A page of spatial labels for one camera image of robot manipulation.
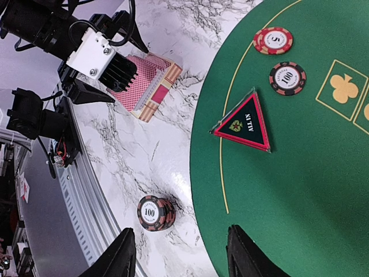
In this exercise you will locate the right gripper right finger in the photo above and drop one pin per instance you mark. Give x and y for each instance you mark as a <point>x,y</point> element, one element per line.
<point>245,258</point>

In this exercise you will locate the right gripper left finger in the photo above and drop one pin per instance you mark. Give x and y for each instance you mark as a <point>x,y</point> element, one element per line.
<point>118,260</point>

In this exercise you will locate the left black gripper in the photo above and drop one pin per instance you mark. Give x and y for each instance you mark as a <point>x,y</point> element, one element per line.
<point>81,92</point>

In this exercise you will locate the red playing card deck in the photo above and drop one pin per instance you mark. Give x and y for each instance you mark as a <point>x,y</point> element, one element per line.
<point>147,69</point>

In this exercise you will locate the dark brown poker chip stack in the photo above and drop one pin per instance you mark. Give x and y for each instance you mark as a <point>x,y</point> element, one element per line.
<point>155,214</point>

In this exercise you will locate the black triangular all-in button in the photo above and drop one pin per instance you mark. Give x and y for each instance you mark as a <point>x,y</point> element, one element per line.
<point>245,124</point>

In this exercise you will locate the red chips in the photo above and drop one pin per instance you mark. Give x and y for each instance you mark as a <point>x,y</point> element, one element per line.
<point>273,41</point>

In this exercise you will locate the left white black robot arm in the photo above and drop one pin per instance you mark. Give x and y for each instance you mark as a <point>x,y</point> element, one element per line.
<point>47,52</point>

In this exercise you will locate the playing card box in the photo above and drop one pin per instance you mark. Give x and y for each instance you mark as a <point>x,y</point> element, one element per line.
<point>156,92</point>

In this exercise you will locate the round green poker mat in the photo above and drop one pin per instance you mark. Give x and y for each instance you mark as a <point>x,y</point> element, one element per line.
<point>305,204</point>

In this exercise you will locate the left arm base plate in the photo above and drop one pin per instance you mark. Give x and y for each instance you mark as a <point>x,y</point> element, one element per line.
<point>64,150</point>

